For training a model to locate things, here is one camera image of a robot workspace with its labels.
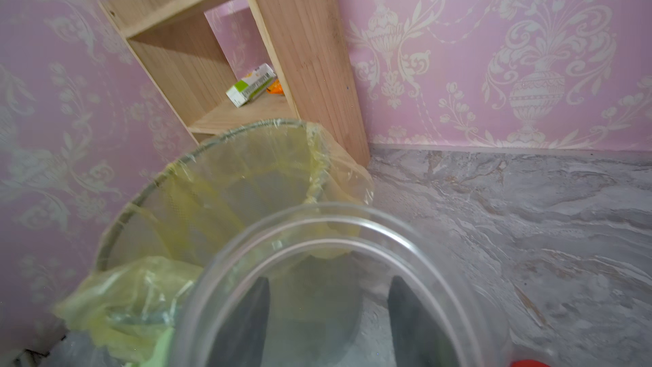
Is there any tall clear jar white lid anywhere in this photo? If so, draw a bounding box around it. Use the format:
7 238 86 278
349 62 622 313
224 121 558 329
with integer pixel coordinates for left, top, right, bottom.
167 203 513 366

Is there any yellow plastic bin liner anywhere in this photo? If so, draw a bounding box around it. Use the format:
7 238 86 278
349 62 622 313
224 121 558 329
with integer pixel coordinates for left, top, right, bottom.
54 119 374 365

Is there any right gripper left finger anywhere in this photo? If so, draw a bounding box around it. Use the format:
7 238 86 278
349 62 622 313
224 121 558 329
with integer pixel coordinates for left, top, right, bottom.
207 277 270 367

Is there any mesh trash bin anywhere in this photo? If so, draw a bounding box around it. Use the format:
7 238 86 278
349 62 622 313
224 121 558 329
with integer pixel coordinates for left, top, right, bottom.
93 119 330 271

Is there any red jar lid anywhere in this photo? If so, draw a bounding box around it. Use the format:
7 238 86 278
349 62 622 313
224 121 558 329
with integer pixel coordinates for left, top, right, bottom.
510 360 550 367

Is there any orange snack bag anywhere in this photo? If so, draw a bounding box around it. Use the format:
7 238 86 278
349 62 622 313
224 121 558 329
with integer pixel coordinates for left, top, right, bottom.
267 79 285 95

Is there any wooden two-tier shelf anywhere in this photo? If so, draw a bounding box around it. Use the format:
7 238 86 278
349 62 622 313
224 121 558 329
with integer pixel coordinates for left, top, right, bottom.
100 0 370 165

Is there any green white carton box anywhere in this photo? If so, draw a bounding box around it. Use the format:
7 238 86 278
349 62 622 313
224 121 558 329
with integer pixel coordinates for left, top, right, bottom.
226 63 277 108

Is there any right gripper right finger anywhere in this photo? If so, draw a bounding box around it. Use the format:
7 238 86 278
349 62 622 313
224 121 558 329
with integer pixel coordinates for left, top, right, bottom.
387 276 459 367

